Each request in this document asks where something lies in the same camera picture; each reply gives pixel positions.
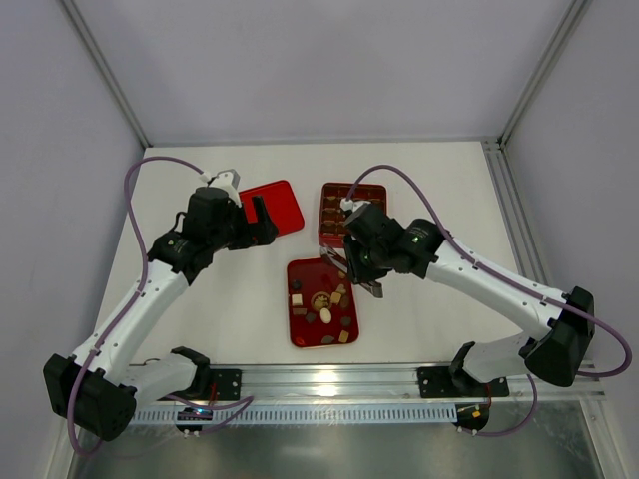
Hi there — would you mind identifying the red tin lid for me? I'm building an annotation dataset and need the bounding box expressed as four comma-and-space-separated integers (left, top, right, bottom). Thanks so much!
240, 180, 305, 237

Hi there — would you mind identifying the white oval chocolate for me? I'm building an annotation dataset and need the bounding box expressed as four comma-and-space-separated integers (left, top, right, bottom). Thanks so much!
319, 308, 332, 324

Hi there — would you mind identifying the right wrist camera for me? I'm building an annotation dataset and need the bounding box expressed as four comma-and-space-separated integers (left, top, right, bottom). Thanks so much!
339, 198, 369, 217

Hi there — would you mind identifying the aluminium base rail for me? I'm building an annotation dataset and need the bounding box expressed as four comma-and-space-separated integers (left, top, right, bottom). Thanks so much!
212, 362, 605, 401

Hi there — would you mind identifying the right aluminium frame post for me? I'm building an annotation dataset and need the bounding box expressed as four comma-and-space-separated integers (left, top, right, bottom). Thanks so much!
496, 0, 595, 146

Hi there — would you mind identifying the red chocolate box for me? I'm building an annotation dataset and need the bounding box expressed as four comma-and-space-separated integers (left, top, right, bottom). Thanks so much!
318, 182, 387, 249

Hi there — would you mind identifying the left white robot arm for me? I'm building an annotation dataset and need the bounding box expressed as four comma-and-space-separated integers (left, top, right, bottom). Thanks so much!
43, 187, 279, 441

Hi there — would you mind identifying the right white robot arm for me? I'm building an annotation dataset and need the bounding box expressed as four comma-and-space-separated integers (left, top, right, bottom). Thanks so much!
340, 200, 594, 395

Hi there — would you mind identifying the red lacquer tray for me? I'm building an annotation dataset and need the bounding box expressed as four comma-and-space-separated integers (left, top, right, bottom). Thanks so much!
286, 257, 360, 349

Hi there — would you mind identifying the white slotted cable duct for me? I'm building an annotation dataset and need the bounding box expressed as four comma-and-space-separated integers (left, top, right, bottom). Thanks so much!
131, 402, 457, 427

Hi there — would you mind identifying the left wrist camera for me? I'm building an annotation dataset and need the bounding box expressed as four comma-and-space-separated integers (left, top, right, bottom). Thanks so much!
208, 169, 241, 196

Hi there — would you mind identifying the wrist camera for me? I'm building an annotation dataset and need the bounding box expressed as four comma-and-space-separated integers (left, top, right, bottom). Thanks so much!
339, 198, 369, 217
208, 169, 241, 196

